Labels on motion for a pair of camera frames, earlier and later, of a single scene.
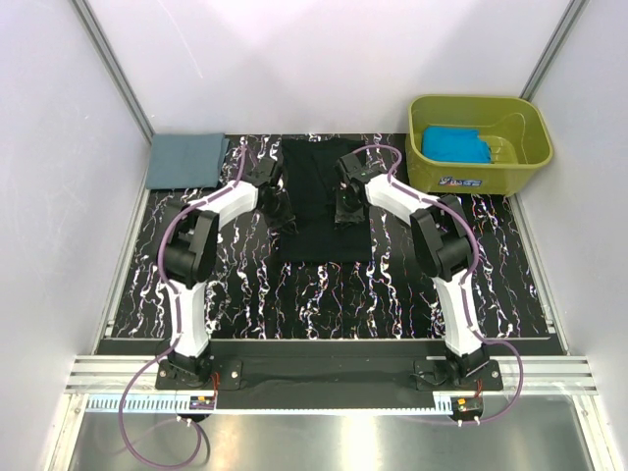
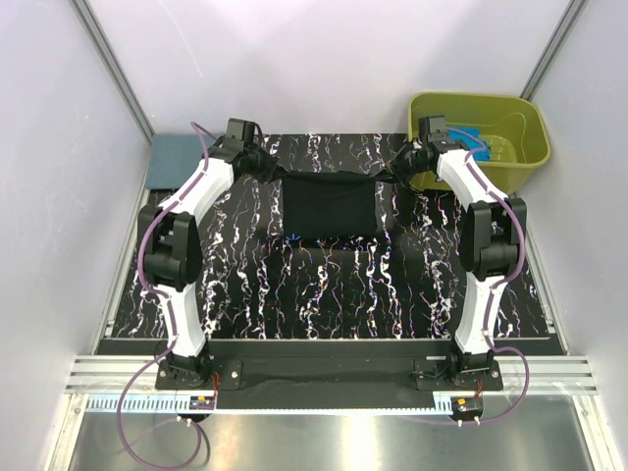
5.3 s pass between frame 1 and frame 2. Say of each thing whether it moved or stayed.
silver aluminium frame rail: stayed
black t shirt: moved
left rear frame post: stayed
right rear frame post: stayed
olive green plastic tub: stayed
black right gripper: moved
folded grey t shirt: stayed
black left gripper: moved
